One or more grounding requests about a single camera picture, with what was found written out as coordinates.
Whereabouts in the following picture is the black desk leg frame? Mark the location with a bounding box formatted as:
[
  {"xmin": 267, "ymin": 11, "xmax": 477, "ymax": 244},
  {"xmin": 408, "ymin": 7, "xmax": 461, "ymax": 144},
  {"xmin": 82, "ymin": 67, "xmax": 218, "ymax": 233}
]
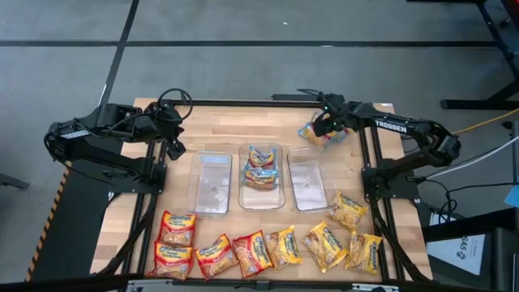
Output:
[{"xmin": 406, "ymin": 0, "xmax": 519, "ymax": 111}]

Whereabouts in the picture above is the yellow power cable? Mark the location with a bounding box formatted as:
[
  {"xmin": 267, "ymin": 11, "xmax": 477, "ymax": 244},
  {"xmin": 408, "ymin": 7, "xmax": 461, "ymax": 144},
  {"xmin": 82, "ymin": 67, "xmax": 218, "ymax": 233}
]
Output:
[{"xmin": 452, "ymin": 107, "xmax": 519, "ymax": 135}]

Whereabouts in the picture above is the blue object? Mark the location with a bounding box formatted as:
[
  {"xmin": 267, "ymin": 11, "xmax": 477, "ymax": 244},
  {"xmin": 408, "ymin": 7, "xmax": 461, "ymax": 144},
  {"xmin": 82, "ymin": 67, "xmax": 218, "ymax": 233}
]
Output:
[{"xmin": 504, "ymin": 184, "xmax": 519, "ymax": 208}]

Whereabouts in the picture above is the dark grey furniture leg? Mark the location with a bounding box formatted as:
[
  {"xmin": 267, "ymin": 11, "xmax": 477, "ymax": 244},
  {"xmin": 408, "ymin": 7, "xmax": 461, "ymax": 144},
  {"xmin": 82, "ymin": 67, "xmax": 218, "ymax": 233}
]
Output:
[{"xmin": 0, "ymin": 173, "xmax": 30, "ymax": 191}]

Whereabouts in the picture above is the black and silver rail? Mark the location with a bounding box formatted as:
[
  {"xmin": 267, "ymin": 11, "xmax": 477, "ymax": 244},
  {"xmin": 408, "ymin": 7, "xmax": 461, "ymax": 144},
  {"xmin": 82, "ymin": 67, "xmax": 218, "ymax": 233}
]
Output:
[{"xmin": 0, "ymin": 273, "xmax": 519, "ymax": 292}]

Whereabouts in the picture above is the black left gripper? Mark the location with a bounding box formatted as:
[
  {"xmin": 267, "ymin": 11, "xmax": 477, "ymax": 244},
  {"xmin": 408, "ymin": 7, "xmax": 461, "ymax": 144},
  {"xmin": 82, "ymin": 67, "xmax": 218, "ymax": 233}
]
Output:
[{"xmin": 144, "ymin": 101, "xmax": 187, "ymax": 161}]

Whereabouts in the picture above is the clear plastic bin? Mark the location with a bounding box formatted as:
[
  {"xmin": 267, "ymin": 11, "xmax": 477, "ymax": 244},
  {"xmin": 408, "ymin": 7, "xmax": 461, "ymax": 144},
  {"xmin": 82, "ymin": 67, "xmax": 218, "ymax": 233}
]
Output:
[
  {"xmin": 286, "ymin": 146, "xmax": 337, "ymax": 214},
  {"xmin": 238, "ymin": 142, "xmax": 286, "ymax": 211},
  {"xmin": 187, "ymin": 150, "xmax": 234, "ymax": 216}
]

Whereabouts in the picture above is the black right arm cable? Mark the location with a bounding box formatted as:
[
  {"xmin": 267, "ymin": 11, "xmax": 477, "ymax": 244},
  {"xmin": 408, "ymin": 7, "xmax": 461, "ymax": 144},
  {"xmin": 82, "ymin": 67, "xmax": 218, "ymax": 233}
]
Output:
[{"xmin": 295, "ymin": 88, "xmax": 325, "ymax": 101}]

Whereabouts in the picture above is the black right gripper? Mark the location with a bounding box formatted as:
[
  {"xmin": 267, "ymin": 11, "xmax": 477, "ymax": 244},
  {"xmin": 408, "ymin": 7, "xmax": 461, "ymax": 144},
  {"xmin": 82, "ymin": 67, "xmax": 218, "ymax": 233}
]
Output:
[{"xmin": 311, "ymin": 95, "xmax": 358, "ymax": 138}]

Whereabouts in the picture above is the blue Maruchan ramen pack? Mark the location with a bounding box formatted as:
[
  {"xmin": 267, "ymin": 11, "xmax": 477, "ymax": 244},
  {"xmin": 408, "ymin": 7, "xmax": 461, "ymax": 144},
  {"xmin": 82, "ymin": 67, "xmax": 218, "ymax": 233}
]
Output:
[
  {"xmin": 247, "ymin": 144, "xmax": 277, "ymax": 170},
  {"xmin": 298, "ymin": 111, "xmax": 350, "ymax": 148},
  {"xmin": 242, "ymin": 165, "xmax": 280, "ymax": 191}
]

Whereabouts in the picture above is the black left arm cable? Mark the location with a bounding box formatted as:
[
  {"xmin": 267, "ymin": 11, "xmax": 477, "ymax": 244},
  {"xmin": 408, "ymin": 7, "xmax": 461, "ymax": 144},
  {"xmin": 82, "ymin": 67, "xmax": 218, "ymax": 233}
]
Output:
[{"xmin": 157, "ymin": 87, "xmax": 194, "ymax": 122}]

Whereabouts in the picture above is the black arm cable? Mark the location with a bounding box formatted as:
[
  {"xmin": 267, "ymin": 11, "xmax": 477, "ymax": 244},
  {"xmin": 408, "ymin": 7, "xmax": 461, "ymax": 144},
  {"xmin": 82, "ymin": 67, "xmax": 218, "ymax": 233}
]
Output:
[
  {"xmin": 157, "ymin": 87, "xmax": 194, "ymax": 122},
  {"xmin": 295, "ymin": 88, "xmax": 325, "ymax": 101}
]

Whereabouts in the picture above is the white paper sheet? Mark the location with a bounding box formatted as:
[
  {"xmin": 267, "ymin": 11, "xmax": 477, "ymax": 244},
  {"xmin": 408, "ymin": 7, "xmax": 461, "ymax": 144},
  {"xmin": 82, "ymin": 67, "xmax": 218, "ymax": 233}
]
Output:
[{"xmin": 426, "ymin": 233, "xmax": 487, "ymax": 277}]

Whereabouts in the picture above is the black mat with hazard stripes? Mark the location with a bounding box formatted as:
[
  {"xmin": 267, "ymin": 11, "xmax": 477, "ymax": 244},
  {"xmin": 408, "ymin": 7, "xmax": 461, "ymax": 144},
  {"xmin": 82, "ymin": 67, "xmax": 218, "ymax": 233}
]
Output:
[{"xmin": 24, "ymin": 115, "xmax": 137, "ymax": 283}]

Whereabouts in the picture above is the black floor cable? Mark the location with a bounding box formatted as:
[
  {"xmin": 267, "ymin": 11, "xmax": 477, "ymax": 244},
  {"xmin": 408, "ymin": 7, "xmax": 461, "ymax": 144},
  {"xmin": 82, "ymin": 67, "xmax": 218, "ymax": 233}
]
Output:
[{"xmin": 417, "ymin": 178, "xmax": 519, "ymax": 222}]

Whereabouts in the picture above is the black cabinet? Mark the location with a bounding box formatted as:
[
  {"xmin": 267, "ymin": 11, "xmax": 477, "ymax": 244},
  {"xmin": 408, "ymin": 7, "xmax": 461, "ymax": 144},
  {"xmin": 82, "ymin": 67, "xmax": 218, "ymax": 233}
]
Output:
[{"xmin": 421, "ymin": 207, "xmax": 519, "ymax": 292}]

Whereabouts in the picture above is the white cable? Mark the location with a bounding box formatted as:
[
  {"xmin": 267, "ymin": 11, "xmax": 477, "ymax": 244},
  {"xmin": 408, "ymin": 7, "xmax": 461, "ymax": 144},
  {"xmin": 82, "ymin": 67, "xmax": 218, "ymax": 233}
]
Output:
[{"xmin": 426, "ymin": 135, "xmax": 519, "ymax": 180}]

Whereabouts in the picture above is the red Maruchan ramen pack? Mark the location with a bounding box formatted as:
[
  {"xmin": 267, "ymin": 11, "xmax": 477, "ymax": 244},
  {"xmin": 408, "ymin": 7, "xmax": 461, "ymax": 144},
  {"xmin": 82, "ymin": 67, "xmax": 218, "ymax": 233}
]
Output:
[
  {"xmin": 195, "ymin": 233, "xmax": 240, "ymax": 281},
  {"xmin": 157, "ymin": 209, "xmax": 198, "ymax": 247},
  {"xmin": 231, "ymin": 230, "xmax": 275, "ymax": 280},
  {"xmin": 148, "ymin": 239, "xmax": 195, "ymax": 281}
]

